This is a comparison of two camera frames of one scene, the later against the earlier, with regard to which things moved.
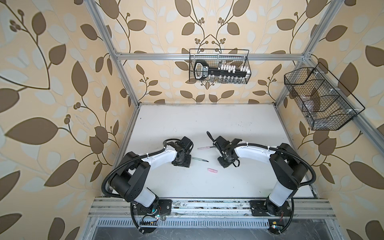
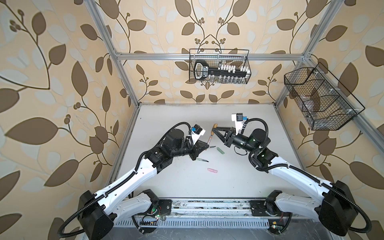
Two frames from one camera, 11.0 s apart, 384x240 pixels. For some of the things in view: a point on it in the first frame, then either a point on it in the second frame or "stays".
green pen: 198,159 stays
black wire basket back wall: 219,66 stays
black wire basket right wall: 326,104 stays
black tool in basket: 201,71 stays
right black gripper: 222,163 to 229,136
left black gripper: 188,164 to 196,149
